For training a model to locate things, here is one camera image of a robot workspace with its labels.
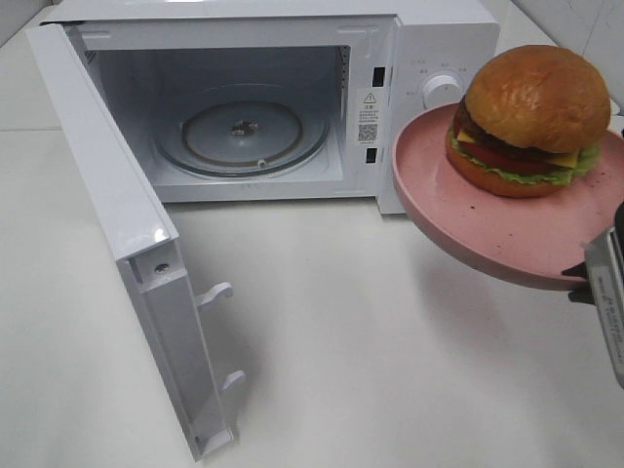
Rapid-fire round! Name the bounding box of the burger with lettuce and tomato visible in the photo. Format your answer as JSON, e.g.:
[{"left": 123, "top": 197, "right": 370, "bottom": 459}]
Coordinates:
[{"left": 446, "top": 45, "right": 610, "bottom": 199}]

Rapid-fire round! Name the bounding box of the white upper microwave knob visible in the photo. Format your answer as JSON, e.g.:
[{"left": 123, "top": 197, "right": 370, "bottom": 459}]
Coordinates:
[{"left": 421, "top": 71, "right": 464, "bottom": 109}]

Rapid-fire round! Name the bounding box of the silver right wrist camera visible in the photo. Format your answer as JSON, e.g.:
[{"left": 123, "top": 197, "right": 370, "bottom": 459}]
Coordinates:
[{"left": 584, "top": 227, "right": 623, "bottom": 387}]

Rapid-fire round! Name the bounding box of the glass microwave turntable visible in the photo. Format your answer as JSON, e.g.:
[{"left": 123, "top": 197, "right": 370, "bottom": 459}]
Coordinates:
[{"left": 154, "top": 97, "right": 330, "bottom": 178}]

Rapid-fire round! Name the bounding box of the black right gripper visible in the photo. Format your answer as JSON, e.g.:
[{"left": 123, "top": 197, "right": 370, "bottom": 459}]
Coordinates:
[{"left": 562, "top": 203, "right": 624, "bottom": 306}]

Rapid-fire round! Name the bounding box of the white microwave oven body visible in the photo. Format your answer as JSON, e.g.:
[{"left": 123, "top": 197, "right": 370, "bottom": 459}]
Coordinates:
[{"left": 37, "top": 1, "right": 499, "bottom": 215}]

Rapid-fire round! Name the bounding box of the pink plate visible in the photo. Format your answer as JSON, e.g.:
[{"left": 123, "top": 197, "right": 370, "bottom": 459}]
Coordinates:
[{"left": 393, "top": 104, "right": 623, "bottom": 291}]

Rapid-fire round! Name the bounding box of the white microwave door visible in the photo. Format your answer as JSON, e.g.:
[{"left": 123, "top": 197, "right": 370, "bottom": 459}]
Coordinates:
[{"left": 26, "top": 23, "right": 246, "bottom": 460}]

